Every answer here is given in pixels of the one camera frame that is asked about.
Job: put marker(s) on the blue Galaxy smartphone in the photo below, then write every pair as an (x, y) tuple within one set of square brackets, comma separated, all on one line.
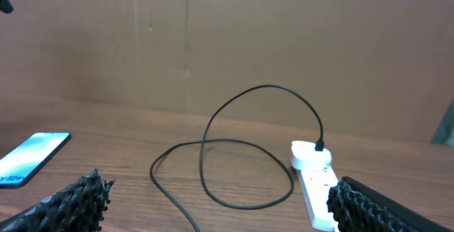
[(20, 165)]

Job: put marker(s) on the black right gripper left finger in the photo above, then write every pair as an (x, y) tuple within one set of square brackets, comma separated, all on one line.
[(79, 207)]

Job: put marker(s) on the white power strip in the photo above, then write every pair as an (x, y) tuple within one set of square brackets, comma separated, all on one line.
[(315, 186)]

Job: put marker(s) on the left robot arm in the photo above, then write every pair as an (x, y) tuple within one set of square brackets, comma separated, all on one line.
[(5, 6)]

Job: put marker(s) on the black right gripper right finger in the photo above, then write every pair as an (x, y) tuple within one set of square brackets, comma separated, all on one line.
[(358, 208)]

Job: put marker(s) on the white charger plug adapter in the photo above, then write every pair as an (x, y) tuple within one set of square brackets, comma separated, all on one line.
[(305, 156)]

